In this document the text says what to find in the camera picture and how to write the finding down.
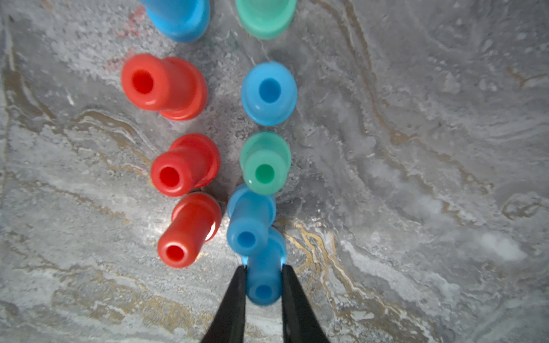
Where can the blue stamp middle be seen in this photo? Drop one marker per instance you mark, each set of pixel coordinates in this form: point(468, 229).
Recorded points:
point(269, 94)

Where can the green stamp upper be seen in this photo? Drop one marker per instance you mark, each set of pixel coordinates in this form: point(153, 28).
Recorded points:
point(266, 19)

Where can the blue stamp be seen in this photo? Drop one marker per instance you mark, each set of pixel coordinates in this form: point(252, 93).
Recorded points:
point(269, 94)
point(182, 21)

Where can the red stamp upper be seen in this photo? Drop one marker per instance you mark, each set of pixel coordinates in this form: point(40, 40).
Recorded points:
point(172, 86)

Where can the red stamp lower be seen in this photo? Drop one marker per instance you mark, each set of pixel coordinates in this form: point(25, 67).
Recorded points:
point(195, 220)

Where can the blue stamp top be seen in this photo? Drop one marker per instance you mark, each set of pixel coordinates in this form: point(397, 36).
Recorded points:
point(182, 21)

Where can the red stamp middle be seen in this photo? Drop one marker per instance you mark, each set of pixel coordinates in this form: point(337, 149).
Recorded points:
point(191, 162)

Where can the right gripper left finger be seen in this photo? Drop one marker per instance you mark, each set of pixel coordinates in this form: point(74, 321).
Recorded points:
point(229, 321)

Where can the blue stamp lowest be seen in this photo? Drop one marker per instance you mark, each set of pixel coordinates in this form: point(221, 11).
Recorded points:
point(264, 271)
point(251, 215)

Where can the green stamp lower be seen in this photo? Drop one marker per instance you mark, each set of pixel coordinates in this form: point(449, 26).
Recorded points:
point(265, 161)

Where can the green stamp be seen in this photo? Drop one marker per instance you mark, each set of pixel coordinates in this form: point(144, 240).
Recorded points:
point(266, 19)
point(265, 161)

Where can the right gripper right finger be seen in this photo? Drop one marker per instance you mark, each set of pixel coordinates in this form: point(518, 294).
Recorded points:
point(299, 321)

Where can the red stamp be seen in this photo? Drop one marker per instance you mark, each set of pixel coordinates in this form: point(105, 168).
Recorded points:
point(172, 86)
point(195, 220)
point(191, 162)

